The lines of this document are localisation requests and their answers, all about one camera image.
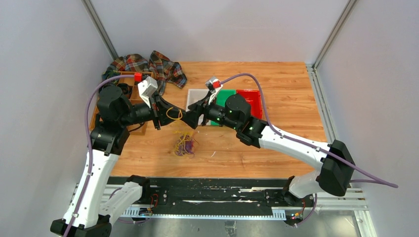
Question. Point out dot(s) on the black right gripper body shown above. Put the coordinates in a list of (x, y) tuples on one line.
[(210, 112)]

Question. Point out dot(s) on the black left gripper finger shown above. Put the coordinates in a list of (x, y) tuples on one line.
[(165, 120), (169, 109)]

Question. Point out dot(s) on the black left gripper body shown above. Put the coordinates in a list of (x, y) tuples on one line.
[(155, 112)]

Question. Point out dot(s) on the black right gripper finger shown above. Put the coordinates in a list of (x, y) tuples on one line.
[(196, 106), (191, 118)]

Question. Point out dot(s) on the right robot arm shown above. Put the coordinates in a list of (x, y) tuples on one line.
[(331, 162)]

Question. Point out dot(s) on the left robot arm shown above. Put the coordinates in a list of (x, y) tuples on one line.
[(87, 215)]

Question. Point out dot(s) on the white plastic bin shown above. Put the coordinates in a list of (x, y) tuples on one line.
[(194, 95)]

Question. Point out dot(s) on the green plastic bin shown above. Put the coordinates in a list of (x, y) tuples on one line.
[(223, 95)]

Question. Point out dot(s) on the plaid cloth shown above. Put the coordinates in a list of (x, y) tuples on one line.
[(164, 70)]

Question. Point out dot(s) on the red plastic bin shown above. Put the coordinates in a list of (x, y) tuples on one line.
[(253, 97)]

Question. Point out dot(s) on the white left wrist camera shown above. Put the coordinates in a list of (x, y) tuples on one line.
[(146, 89)]

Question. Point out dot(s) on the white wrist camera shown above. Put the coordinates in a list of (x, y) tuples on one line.
[(146, 89), (214, 86)]

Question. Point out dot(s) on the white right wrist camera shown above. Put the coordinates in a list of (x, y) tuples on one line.
[(214, 86)]

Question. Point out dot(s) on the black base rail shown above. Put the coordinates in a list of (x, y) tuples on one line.
[(235, 199)]

